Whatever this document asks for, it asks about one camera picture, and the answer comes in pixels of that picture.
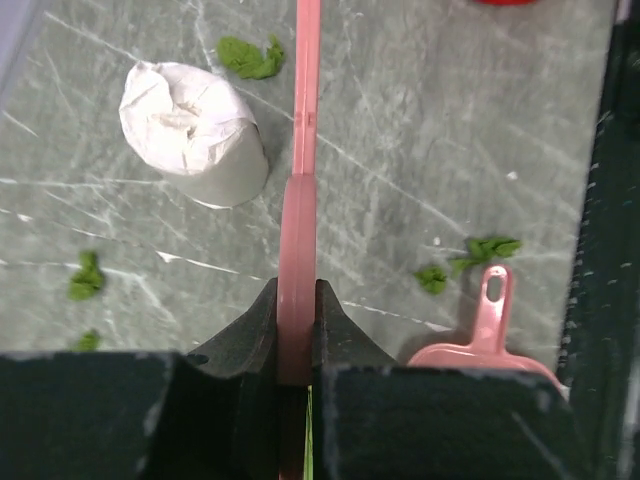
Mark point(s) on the pink dustpan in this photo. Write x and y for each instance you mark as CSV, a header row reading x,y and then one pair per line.
x,y
487,347

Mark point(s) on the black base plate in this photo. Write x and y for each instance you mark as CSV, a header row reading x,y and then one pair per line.
x,y
599,349

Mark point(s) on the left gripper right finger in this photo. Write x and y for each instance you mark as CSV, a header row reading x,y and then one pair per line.
x,y
337,339

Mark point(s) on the green paper scrap near roll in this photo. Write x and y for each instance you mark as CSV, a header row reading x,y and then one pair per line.
x,y
247,60

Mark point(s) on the green paper scrap by dustpan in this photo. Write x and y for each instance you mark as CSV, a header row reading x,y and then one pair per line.
x,y
483,250

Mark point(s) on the green paper scrap back centre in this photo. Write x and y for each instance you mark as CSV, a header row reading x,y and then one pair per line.
x,y
89,341

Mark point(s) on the pink hand brush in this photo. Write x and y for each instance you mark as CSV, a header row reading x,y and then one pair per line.
x,y
295,312

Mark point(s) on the green paper scrap back left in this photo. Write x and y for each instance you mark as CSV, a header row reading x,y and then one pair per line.
x,y
88,280

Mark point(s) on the red mesh basket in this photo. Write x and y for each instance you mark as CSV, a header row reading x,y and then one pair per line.
x,y
505,3

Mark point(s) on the white paper roll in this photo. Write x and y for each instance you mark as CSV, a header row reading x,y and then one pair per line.
x,y
196,131

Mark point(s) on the green paper scrap small centre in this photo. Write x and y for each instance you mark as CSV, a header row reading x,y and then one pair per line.
x,y
432,279

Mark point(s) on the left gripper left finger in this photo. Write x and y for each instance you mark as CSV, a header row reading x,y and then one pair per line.
x,y
240,367

